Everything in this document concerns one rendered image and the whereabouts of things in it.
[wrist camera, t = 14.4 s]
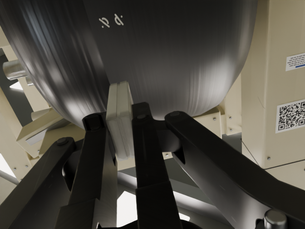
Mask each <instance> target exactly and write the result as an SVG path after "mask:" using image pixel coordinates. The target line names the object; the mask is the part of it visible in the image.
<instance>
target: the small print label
mask: <svg viewBox="0 0 305 229"><path fill-rule="evenodd" d="M302 67H305V53H302V54H298V55H293V56H289V57H287V59H286V70H285V71H289V70H294V69H297V68H302Z"/></svg>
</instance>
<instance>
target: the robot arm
mask: <svg viewBox="0 0 305 229"><path fill-rule="evenodd" d="M164 119H165V120H155V119H153V117H152V114H151V111H150V107H149V103H147V102H142V103H137V104H133V99H132V96H131V91H130V88H129V84H128V82H127V81H122V82H120V83H119V84H117V83H114V84H111V85H110V86H109V94H108V105H107V111H104V112H100V113H93V114H89V115H87V116H85V117H84V118H83V119H82V122H83V125H84V128H85V131H86V133H85V137H84V138H83V139H81V140H78V141H76V142H75V141H74V139H73V137H63V138H60V139H58V140H57V141H55V142H54V143H53V144H52V145H51V146H50V147H49V148H48V150H47V151H46V152H45V153H44V154H43V155H42V157H41V158H40V159H39V160H38V161H37V163H36V164H35V165H34V166H33V167H32V169H31V170H30V171H29V172H28V173H27V174H26V176H25V177H24V178H23V179H22V180H21V181H20V182H19V183H18V185H17V186H16V187H15V188H14V189H13V191H12V192H11V193H10V194H9V195H8V197H7V198H6V199H5V200H4V201H3V202H2V204H1V205H0V229H203V228H201V227H199V226H198V225H196V224H194V223H192V222H190V221H187V220H183V219H180V215H179V212H178V208H177V204H176V201H175V197H174V193H173V190H172V185H171V182H170V180H169V177H168V173H167V169H166V166H165V162H164V158H163V154H162V152H171V153H172V157H173V158H174V159H175V160H176V161H177V162H178V164H179V165H180V166H181V167H182V168H183V169H184V171H185V172H186V173H187V174H188V175H189V176H190V178H191V179H192V180H193V181H194V182H195V183H196V185H197V186H198V187H199V188H200V189H201V190H202V192H203V193H204V194H205V195H206V196H207V197H208V199H209V200H210V201H211V202H212V203H213V204H214V205H215V206H216V208H217V209H218V210H219V211H220V212H221V213H222V215H223V216H224V217H225V218H226V219H227V220H228V222H229V223H230V224H231V225H232V226H233V227H234V229H305V190H303V189H300V188H298V187H295V186H293V185H290V184H288V183H285V182H282V181H280V180H278V179H276V178H275V177H274V176H272V175H271V174H269V173H268V172H267V171H265V170H264V169H262V168H261V167H260V166H258V165H257V164H256V163H254V162H253V161H251V160H250V159H249V158H247V157H246V156H245V155H243V154H242V153H240V152H239V151H238V150H236V149H235V148H233V147H232V146H231V145H229V144H228V143H227V142H225V141H224V140H222V139H221V138H220V137H218V136H217V135H216V134H214V133H213V132H211V131H210V130H209V129H207V128H206V127H205V126H203V125H202V124H200V123H199V122H198V121H196V120H195V119H193V118H192V117H191V116H189V115H188V114H187V113H185V112H183V111H173V112H171V113H169V114H167V115H165V117H164ZM115 155H116V156H117V159H116V156H115ZM130 157H131V158H132V159H133V158H135V167H136V178H137V189H135V195H136V207H137V220H135V221H133V222H131V223H128V224H126V225H124V226H121V227H117V187H118V162H117V160H119V161H124V160H128V158H130Z"/></svg>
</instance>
